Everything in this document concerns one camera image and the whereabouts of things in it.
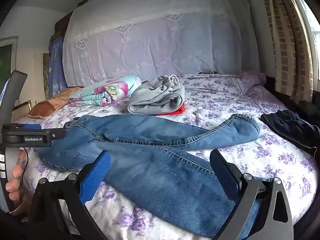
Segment bed with purple floral sheet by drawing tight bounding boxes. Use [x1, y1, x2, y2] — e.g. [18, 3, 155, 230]
[12, 71, 319, 240]

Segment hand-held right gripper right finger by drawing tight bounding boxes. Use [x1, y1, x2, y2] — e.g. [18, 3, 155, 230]
[209, 149, 294, 240]

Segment person's left hand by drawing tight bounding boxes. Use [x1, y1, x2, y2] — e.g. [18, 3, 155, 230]
[5, 150, 33, 217]

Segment red cloth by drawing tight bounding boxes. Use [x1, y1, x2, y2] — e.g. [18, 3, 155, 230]
[155, 101, 188, 117]

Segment brown satin pillow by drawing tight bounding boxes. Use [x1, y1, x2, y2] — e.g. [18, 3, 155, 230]
[28, 86, 84, 119]

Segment white lace cover cloth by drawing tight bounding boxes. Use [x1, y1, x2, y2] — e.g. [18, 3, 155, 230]
[62, 0, 260, 87]

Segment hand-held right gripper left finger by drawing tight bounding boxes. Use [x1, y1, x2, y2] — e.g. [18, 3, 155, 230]
[27, 150, 112, 240]

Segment grey door frame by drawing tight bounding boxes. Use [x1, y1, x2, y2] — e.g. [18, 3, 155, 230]
[0, 36, 19, 85]

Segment dark cloth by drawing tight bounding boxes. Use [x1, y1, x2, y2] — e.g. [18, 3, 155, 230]
[260, 110, 320, 156]

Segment floral folded blanket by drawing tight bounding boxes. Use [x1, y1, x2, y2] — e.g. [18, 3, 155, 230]
[68, 75, 142, 107]

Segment grey folded garment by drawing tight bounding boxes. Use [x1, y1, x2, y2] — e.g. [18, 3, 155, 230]
[127, 75, 186, 115]

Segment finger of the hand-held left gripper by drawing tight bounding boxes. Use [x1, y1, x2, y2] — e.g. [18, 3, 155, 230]
[17, 124, 42, 131]
[47, 128, 67, 141]

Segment blue patterned quilt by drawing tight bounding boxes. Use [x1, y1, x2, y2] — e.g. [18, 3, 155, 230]
[48, 35, 67, 98]

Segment beige checked curtain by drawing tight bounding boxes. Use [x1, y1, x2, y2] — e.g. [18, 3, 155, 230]
[260, 0, 314, 103]

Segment thin black cable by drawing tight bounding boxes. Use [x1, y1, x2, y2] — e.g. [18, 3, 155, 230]
[19, 150, 28, 183]

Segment wooden bedside cabinet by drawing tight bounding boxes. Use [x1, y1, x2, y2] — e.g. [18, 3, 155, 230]
[11, 100, 33, 123]

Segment window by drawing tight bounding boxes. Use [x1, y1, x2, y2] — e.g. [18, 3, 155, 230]
[297, 0, 320, 90]

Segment blue denim pants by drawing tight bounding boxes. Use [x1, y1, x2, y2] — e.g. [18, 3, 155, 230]
[37, 114, 260, 239]

